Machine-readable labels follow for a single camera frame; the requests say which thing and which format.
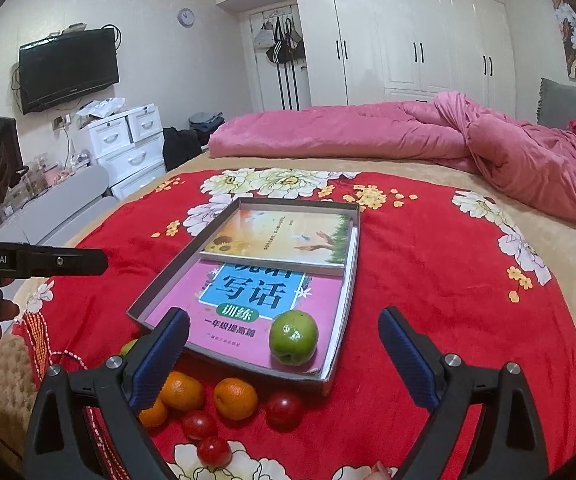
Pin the large red tomato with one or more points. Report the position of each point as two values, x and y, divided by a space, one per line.
284 411

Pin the small green apple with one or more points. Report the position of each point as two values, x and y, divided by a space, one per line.
128 348

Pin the red floral blanket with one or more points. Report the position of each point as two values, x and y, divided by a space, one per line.
418 270

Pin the grey headboard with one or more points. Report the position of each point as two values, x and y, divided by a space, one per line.
563 100

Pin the person's left hand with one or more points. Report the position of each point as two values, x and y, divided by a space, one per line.
1 310

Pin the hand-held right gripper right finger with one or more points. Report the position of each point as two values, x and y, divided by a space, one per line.
408 360

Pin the small box on television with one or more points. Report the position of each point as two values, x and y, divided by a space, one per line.
74 29

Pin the dark hanging bag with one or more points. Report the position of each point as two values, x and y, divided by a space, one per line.
299 45

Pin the large green apple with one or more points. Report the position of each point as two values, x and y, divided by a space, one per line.
293 337

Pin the pink cover book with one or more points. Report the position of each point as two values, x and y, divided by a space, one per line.
248 292

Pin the clear storage boxes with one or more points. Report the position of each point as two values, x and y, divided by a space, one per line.
42 175

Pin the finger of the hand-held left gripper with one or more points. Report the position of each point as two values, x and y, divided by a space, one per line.
67 261

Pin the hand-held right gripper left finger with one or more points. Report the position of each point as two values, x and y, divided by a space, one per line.
160 360

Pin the black wall television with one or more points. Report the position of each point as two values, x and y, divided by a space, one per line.
67 70

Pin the black striped hanging bag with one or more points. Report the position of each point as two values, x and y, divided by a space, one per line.
279 50

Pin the sunflower cover book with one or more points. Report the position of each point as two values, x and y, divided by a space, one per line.
278 235

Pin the white door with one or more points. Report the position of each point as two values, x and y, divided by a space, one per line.
263 85

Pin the white plastic bag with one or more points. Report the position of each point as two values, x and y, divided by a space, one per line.
98 108

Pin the white wardrobe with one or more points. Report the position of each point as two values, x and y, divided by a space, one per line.
408 35

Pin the grey hanging bag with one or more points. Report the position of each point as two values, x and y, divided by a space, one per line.
265 36

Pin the grey shallow cardboard box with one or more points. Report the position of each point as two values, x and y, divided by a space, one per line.
340 320

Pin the orange mandarin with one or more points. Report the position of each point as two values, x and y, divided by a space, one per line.
183 391
154 415
235 399

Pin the round wall clock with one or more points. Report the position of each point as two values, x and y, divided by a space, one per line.
186 16

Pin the white drawer cabinet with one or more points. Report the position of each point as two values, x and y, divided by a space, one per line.
127 155

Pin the pink quilt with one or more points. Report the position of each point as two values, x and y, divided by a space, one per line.
358 130

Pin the grey padded bench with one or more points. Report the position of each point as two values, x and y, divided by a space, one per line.
62 205

